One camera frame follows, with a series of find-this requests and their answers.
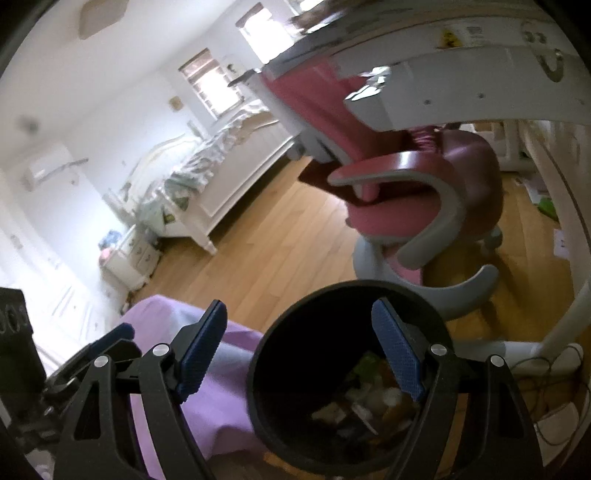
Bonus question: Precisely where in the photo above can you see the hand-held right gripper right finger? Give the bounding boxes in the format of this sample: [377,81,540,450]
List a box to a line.
[370,298,544,480]

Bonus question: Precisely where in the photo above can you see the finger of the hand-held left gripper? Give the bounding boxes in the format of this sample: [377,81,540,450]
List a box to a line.
[44,322,139,393]

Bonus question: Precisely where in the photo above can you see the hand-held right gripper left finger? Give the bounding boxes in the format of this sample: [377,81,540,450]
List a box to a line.
[54,299,228,480]

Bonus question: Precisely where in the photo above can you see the black round waste bin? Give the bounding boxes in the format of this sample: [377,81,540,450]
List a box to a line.
[247,279,457,477]

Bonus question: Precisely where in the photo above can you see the pile of wrappers and scraps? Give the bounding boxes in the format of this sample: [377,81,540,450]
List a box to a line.
[311,353,423,448]

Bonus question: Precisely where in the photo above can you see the purple cloth sheet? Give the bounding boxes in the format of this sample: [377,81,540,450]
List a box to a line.
[122,295,274,480]

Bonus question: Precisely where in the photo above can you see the white wardrobe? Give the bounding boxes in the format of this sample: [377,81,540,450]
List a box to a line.
[0,222,131,370]

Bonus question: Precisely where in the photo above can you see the white nightstand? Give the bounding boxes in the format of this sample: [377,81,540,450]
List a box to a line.
[102,226,163,290]

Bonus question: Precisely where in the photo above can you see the pink and grey desk chair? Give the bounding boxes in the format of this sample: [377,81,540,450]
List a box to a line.
[252,60,507,320]

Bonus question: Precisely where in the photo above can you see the white slipper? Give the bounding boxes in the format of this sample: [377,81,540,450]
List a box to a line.
[536,401,581,449]

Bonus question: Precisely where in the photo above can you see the white air conditioner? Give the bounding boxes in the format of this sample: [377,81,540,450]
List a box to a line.
[25,143,89,191]

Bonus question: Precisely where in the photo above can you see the floral bedding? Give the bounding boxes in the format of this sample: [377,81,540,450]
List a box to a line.
[139,104,274,223]

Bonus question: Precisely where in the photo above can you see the white paper sheet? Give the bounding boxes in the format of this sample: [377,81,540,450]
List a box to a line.
[554,228,572,260]

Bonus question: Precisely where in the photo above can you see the window with brown blind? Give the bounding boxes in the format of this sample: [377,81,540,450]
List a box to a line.
[179,50,246,119]

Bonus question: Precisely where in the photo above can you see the white study desk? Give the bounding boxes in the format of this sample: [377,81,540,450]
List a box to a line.
[263,0,591,370]

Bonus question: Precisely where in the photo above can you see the bright window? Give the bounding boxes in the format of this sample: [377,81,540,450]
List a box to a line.
[235,4,302,64]

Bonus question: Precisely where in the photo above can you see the black cables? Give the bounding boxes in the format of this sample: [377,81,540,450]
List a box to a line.
[508,344,588,445]

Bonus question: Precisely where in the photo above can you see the white bed frame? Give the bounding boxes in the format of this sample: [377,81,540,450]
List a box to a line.
[104,102,302,256]

